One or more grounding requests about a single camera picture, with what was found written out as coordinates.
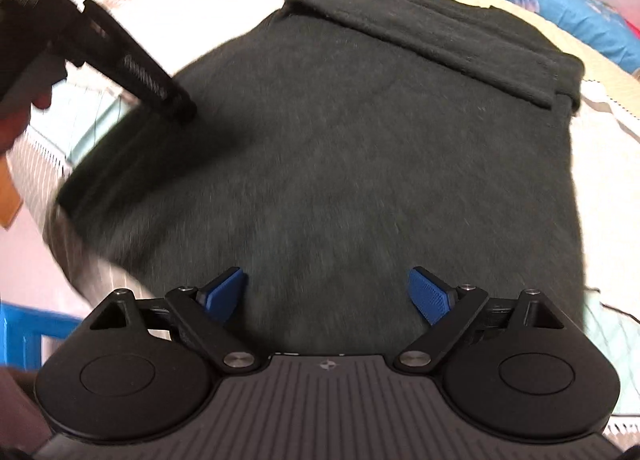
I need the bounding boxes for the dark green knit sweater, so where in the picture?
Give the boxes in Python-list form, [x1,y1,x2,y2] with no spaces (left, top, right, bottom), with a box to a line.
[58,0,584,354]

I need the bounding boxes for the patterned beige yellow bed sheet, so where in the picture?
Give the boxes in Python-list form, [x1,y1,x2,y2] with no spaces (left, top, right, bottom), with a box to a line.
[8,0,639,441]

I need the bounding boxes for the person left hand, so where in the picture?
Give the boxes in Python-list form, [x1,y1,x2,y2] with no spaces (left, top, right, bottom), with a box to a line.
[0,89,52,155]

